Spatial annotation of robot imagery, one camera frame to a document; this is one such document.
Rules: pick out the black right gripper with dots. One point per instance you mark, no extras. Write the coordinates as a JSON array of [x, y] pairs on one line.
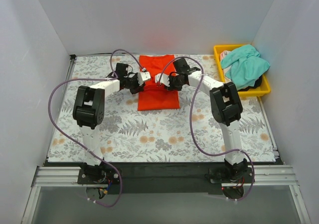
[[170, 82]]

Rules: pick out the orange t-shirt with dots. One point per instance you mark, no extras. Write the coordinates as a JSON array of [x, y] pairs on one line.
[[156, 97]]

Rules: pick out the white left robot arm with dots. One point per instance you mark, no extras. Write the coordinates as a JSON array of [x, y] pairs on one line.
[[89, 106]]

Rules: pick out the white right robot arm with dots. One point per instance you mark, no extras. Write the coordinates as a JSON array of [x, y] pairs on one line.
[[226, 108]]

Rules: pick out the floral patterned table mat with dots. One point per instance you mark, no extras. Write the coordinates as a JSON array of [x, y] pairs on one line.
[[129, 135]]

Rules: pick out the white cream garment in bin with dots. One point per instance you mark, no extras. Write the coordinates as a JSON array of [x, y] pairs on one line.
[[223, 54]]

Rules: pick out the teal t-shirt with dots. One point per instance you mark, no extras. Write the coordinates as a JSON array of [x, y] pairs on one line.
[[243, 66]]

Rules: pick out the black garment in bin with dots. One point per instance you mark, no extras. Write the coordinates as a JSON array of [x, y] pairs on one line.
[[256, 84]]

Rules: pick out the yellow plastic bin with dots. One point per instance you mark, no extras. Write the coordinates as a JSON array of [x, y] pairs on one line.
[[263, 89]]

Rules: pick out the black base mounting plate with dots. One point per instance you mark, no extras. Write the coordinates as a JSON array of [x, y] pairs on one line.
[[161, 177]]

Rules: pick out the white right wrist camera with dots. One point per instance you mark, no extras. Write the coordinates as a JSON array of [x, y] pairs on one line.
[[162, 79]]

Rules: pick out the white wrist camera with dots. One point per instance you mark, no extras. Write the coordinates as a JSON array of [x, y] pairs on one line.
[[143, 77], [162, 79]]

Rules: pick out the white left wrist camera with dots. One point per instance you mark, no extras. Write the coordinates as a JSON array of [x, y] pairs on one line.
[[143, 77]]

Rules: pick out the aluminium table edge rail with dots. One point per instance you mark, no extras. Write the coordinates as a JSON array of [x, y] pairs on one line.
[[166, 193]]

